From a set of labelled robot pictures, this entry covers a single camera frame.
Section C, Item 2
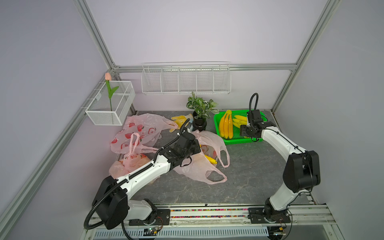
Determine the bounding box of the small yellow banana bunch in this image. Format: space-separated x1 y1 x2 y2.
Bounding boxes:
205 155 218 165

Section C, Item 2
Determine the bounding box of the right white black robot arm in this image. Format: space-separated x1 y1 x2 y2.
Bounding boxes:
240 93 321 223

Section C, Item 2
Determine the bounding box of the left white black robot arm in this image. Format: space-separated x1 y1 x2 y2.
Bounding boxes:
84 120 201 230

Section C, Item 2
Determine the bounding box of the pale yellow banana bunch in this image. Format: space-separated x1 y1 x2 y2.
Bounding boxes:
232 115 248 129

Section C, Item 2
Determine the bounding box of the pink strawberry plastic bag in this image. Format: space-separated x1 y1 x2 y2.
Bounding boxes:
110 114 178 154

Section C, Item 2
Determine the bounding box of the green plastic basket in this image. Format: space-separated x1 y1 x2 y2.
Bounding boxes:
214 110 256 145

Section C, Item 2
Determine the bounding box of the potted plant black vase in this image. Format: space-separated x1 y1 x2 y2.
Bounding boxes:
186 92 219 132

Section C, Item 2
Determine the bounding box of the pink artificial tulip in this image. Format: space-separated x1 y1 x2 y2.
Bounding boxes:
105 73 119 111

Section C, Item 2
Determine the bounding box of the white wire wall shelf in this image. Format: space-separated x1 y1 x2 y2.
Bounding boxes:
141 62 232 95

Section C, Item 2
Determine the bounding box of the white wire side basket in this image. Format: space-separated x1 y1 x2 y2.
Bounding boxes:
81 80 136 126

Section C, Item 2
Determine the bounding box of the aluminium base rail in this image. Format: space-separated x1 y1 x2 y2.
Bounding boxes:
81 204 344 240

